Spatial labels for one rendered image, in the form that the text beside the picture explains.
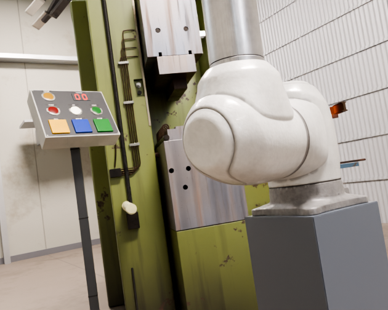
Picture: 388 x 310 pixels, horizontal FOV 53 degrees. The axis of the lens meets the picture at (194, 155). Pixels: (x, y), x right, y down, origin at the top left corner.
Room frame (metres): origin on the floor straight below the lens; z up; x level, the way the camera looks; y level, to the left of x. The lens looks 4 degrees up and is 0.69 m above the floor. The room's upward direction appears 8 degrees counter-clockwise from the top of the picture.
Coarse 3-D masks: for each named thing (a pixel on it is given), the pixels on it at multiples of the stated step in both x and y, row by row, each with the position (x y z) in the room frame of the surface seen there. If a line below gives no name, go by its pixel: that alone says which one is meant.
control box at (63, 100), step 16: (32, 96) 1.68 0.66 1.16; (64, 96) 1.77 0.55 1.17; (80, 96) 1.81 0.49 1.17; (96, 96) 1.87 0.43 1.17; (32, 112) 1.70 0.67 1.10; (48, 112) 1.67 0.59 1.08; (64, 112) 1.71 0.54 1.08; (48, 128) 1.62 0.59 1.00; (112, 128) 1.79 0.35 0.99; (48, 144) 1.63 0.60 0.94; (64, 144) 1.68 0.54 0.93; (80, 144) 1.72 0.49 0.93; (96, 144) 1.78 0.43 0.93; (112, 144) 1.83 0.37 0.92
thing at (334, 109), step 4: (336, 104) 1.82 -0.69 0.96; (340, 104) 1.81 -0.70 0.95; (344, 104) 1.78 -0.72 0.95; (332, 108) 1.86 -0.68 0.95; (336, 108) 1.84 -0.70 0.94; (340, 108) 1.81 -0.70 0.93; (344, 108) 1.78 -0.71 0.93; (332, 112) 1.86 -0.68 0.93; (336, 112) 1.85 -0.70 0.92; (340, 112) 1.81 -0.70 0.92
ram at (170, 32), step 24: (144, 0) 1.99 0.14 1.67; (168, 0) 2.02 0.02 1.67; (192, 0) 2.05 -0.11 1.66; (144, 24) 1.99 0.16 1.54; (168, 24) 2.01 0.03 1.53; (192, 24) 2.04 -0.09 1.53; (144, 48) 2.04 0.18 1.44; (168, 48) 2.01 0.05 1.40; (192, 48) 2.04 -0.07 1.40; (144, 72) 2.24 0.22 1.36
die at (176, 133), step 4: (176, 128) 2.01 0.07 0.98; (180, 128) 2.01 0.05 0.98; (164, 132) 2.08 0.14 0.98; (168, 132) 2.00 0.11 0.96; (172, 132) 2.00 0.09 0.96; (176, 132) 2.01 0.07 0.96; (180, 132) 2.01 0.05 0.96; (172, 136) 2.00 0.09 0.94; (176, 136) 2.01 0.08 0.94; (180, 136) 2.01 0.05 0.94; (168, 140) 2.00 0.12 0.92
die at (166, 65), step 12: (156, 60) 2.02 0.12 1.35; (168, 60) 2.01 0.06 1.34; (180, 60) 2.02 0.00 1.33; (192, 60) 2.04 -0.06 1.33; (156, 72) 2.07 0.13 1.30; (168, 72) 2.01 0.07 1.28; (180, 72) 2.02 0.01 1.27; (192, 72) 2.04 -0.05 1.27; (156, 84) 2.19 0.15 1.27; (168, 84) 2.23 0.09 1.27
